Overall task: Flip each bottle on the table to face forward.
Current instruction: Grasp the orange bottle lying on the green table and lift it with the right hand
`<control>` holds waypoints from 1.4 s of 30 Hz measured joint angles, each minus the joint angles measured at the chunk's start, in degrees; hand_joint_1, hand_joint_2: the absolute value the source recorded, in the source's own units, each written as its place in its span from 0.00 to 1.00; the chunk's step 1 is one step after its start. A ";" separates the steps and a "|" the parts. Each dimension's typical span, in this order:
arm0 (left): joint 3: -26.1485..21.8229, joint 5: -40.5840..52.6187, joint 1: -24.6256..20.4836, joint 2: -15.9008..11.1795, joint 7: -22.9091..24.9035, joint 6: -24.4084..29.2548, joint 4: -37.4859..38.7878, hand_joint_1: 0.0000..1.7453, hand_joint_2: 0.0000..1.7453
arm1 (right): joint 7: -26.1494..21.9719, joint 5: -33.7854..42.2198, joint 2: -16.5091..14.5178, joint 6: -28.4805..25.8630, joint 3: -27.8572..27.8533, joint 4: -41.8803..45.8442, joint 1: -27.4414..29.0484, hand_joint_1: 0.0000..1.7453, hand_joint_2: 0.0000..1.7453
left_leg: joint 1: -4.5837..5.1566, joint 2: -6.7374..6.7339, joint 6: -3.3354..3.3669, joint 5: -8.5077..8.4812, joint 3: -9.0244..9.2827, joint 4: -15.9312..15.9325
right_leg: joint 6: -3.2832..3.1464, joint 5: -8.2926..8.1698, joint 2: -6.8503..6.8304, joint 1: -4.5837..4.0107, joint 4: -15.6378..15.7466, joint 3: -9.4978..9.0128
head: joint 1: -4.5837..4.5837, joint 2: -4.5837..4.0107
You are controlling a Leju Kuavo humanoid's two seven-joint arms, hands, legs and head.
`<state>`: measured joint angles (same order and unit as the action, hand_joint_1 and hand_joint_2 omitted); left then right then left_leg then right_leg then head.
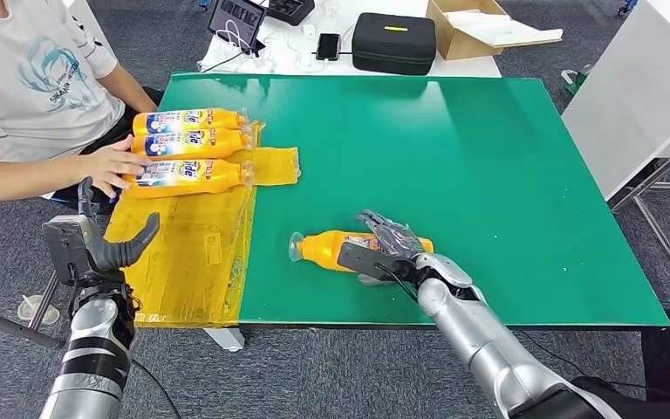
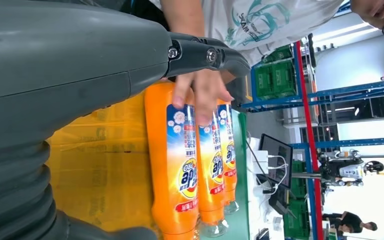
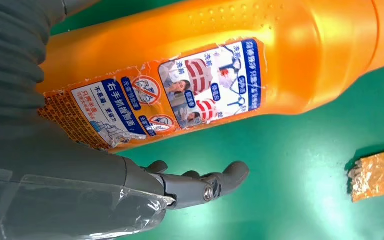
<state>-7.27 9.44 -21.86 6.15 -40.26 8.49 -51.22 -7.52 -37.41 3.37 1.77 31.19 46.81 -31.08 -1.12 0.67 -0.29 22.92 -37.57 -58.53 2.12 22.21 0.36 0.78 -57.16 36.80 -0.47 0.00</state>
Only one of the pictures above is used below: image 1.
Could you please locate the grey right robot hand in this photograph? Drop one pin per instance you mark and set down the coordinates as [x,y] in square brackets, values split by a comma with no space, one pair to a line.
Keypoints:
[393,237]

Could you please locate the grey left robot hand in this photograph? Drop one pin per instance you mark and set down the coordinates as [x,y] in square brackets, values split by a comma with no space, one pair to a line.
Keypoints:
[112,251]

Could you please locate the orange detergent bottle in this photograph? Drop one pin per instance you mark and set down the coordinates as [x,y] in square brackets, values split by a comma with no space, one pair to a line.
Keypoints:
[219,143]
[323,251]
[219,173]
[219,118]

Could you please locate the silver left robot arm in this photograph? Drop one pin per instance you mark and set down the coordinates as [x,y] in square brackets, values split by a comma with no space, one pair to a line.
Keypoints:
[92,358]

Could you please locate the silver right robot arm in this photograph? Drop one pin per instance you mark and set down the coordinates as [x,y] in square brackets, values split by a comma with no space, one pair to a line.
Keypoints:
[485,341]

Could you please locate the yellow taped cardboard mat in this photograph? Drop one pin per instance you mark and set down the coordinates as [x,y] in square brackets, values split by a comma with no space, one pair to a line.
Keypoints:
[196,260]

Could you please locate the clear plastic cup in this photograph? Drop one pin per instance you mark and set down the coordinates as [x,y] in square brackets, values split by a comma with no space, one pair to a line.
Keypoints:
[38,309]

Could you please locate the green table board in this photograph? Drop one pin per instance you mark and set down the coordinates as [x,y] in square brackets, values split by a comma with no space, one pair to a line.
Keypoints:
[485,173]

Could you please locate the white table foot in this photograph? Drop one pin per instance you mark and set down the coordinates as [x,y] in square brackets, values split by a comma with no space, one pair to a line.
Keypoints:
[228,340]

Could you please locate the white table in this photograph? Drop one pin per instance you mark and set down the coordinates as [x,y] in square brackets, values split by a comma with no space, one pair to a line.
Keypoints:
[471,67]

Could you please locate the black zip case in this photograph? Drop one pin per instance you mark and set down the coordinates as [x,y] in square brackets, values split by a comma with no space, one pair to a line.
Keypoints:
[394,44]

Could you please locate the black smartphone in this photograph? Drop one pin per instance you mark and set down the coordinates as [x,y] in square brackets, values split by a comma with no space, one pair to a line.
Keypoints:
[328,46]

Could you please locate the brown cardboard box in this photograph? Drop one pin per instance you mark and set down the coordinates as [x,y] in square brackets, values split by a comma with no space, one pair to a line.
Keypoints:
[458,41]

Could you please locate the green and white object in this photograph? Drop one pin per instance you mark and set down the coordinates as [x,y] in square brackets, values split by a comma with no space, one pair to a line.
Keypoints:
[573,85]

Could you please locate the white sheet in box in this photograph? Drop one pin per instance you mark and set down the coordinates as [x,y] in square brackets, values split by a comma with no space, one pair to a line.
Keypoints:
[499,26]

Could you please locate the black controller device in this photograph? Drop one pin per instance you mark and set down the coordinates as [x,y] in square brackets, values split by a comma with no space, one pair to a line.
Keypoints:
[291,10]

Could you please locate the black tablet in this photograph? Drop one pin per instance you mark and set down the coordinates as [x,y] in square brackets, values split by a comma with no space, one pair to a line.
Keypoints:
[237,20]

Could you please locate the blue caster wheel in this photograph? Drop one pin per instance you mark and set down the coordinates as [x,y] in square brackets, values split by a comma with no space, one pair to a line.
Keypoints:
[627,6]

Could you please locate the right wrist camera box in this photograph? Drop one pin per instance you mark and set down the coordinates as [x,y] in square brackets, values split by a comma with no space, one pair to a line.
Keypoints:
[369,260]

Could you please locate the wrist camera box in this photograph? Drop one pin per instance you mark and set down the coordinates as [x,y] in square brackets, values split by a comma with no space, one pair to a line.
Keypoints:
[369,260]
[66,246]

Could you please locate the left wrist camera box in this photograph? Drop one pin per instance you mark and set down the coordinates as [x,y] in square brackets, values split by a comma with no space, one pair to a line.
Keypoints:
[66,246]

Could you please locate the metal chair frame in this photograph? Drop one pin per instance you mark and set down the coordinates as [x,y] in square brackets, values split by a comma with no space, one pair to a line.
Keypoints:
[40,306]

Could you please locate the metal table frame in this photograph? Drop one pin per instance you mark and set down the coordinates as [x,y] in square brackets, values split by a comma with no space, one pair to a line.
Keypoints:
[658,169]

